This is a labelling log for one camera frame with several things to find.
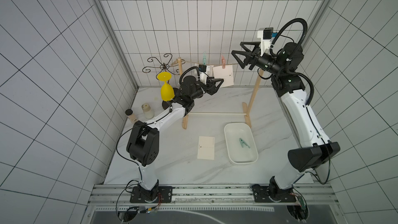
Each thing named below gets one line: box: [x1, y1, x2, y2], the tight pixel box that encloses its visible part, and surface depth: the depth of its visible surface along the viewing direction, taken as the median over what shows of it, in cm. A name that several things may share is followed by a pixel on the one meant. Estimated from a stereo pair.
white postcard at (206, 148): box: [197, 135, 215, 161], surface depth 90 cm
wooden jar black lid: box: [124, 108, 138, 124], surface depth 96 cm
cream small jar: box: [141, 102, 155, 120], surface depth 97 cm
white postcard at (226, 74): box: [212, 64, 234, 88], surface depth 77 cm
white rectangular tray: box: [223, 122, 259, 165], surface depth 91 cm
